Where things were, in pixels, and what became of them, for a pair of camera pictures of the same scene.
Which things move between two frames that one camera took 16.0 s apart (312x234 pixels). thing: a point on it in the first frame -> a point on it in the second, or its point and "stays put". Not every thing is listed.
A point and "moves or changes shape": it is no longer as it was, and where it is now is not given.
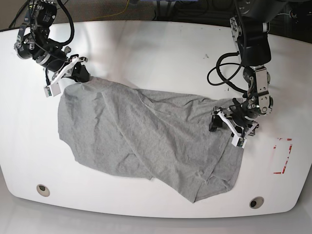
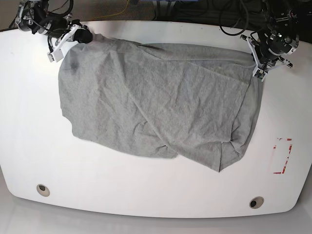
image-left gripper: [79, 73] -> [81, 35]
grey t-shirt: [135, 133] moves or changes shape
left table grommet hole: [43, 190] stays put
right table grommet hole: [256, 202] stays put
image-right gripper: [249, 130] -> [261, 71]
